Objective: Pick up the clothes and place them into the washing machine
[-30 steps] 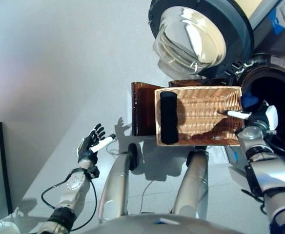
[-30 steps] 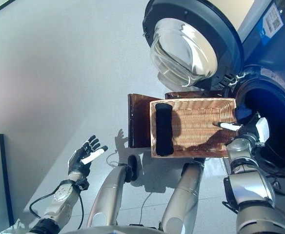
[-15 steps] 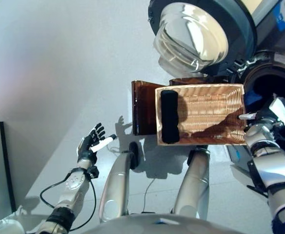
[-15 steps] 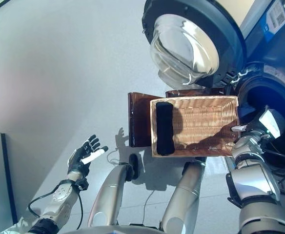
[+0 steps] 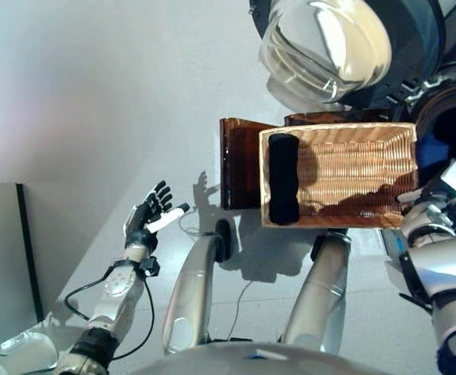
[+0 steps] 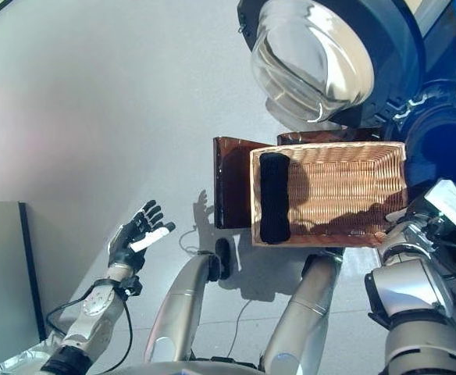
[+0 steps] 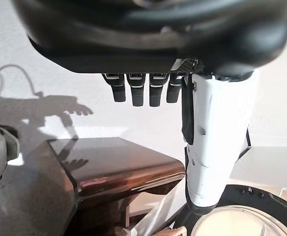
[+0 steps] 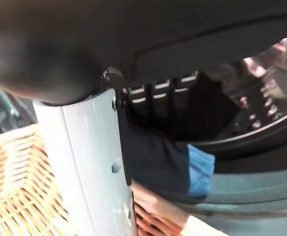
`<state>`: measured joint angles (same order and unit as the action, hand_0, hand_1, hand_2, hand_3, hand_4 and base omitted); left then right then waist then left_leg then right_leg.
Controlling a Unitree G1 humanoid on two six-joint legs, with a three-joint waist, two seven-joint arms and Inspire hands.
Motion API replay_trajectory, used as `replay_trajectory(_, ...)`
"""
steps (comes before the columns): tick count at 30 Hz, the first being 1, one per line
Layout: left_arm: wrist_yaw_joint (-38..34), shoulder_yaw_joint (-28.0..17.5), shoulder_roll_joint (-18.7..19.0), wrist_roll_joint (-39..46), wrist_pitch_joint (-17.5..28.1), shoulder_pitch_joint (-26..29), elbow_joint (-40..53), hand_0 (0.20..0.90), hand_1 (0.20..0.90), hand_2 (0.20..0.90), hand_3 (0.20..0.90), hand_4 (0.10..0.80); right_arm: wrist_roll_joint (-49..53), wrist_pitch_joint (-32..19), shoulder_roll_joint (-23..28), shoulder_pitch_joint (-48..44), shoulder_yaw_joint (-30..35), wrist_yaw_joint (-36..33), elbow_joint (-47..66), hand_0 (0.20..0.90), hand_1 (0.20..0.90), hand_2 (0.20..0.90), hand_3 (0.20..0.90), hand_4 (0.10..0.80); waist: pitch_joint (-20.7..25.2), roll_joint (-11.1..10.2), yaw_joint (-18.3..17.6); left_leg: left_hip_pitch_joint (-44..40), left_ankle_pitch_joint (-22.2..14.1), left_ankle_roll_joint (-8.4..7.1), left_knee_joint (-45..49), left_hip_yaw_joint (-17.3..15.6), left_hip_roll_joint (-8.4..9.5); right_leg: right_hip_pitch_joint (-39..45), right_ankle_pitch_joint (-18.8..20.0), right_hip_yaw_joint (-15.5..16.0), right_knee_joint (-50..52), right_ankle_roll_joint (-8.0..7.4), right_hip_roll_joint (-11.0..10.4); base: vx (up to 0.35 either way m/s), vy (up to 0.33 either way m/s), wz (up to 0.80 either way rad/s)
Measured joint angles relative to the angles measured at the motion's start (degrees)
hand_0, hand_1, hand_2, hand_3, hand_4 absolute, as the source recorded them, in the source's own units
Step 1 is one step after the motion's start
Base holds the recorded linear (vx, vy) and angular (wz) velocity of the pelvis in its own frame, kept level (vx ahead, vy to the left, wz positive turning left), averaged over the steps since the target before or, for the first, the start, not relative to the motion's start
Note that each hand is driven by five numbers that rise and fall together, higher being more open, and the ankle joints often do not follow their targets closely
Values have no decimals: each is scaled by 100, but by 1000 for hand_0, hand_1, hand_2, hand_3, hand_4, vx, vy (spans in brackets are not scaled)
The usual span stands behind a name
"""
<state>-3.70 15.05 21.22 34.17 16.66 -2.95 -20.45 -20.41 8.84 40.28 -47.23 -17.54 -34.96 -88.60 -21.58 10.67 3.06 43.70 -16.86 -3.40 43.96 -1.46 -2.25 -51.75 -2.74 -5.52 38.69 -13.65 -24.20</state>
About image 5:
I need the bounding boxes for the right silver robot leg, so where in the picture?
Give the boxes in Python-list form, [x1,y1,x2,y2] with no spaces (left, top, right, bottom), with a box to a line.
[282,230,352,356]

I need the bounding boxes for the white panel with black edge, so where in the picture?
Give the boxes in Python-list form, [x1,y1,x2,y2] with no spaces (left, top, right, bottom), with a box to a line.
[0,181,44,352]

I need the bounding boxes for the blue cloth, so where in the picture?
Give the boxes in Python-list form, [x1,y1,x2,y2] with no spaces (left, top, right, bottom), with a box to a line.
[415,132,451,173]

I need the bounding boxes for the thin grey floor cable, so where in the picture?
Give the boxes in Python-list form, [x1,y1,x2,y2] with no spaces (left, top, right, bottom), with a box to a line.
[230,280,255,341]

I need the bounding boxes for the rectangular wicker laundry basket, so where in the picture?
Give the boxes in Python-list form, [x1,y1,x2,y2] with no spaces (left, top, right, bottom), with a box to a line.
[258,122,420,229]

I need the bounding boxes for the left silver robot leg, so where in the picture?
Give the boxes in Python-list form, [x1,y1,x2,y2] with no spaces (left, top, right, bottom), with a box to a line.
[163,218,235,355]

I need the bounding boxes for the round glass washing machine door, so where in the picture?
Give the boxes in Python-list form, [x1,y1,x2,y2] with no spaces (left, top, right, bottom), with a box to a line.
[248,0,446,114]

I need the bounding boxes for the silver robot leg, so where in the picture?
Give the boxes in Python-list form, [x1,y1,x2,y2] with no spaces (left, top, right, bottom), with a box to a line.
[282,230,352,356]
[163,218,235,355]

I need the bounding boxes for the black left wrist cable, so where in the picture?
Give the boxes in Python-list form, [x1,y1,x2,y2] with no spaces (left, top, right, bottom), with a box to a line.
[64,273,155,360]

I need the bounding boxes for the white looped floor cable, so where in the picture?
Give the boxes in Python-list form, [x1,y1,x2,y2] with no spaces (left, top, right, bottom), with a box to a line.
[179,210,205,235]

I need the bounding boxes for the grey robot torso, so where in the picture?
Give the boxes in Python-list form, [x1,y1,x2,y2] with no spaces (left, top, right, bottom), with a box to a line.
[126,341,369,375]

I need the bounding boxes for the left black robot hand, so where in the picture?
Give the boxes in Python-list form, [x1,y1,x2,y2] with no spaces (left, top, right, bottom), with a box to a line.
[123,180,191,251]

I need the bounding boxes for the brown acrylic stool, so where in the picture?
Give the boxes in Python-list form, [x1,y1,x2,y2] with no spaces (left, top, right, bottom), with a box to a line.
[219,110,391,211]

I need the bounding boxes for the long black cloth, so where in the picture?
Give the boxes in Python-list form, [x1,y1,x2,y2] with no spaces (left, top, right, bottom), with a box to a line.
[269,134,301,227]

